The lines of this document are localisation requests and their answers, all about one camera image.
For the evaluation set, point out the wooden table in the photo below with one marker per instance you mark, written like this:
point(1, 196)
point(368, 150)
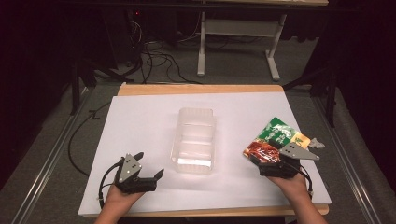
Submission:
point(199, 89)

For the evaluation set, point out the white paper sheet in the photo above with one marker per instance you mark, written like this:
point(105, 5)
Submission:
point(149, 124)

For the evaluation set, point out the metal floor rail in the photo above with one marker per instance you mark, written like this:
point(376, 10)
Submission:
point(345, 165)
point(49, 161)

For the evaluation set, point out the crumpled silver wrapper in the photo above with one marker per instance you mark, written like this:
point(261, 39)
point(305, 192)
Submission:
point(316, 143)

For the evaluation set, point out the white desk frame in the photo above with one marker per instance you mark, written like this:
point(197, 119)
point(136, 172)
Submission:
point(236, 28)

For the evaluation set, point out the red snack packet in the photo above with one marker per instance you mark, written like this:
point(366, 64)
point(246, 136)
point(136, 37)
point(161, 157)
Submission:
point(264, 152)

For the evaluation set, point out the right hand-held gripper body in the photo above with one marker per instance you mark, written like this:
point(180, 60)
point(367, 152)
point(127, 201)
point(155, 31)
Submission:
point(281, 168)

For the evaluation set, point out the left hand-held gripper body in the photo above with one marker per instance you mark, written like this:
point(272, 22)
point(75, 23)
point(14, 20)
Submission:
point(134, 182)

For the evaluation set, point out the clear plastic container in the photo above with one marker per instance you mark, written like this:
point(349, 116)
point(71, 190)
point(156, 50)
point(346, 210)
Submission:
point(193, 140)

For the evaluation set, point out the person's right hand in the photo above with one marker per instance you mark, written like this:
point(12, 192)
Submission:
point(289, 185)

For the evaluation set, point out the black metal stand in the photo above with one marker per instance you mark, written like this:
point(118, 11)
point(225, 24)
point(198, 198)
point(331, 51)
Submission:
point(76, 84)
point(327, 84)

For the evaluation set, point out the person's left hand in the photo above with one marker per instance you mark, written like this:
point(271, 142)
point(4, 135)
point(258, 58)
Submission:
point(120, 197)

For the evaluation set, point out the small yellow packet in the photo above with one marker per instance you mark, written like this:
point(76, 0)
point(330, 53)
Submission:
point(300, 139)

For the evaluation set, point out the green snack packet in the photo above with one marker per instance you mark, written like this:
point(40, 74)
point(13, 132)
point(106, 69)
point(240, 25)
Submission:
point(275, 130)

